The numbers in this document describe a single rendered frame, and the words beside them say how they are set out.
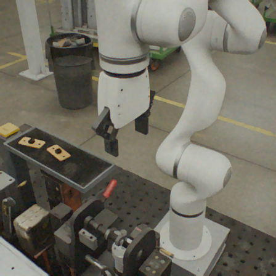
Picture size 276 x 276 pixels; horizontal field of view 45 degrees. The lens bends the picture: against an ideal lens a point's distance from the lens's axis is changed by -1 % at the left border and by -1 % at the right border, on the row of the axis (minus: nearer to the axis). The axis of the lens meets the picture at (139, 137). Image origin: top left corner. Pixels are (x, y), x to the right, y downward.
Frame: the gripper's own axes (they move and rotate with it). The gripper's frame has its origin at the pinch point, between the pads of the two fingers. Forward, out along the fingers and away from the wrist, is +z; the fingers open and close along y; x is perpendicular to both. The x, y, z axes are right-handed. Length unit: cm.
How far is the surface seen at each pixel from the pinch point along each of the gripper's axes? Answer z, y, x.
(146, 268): 29.8, 5.1, 8.9
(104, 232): 23.6, 7.0, -1.8
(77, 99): 137, -162, -214
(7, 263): 41, 22, -26
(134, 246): 22.6, 6.1, 6.4
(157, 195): 74, -50, -27
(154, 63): 142, -300, -213
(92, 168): 26.3, -9.1, -22.5
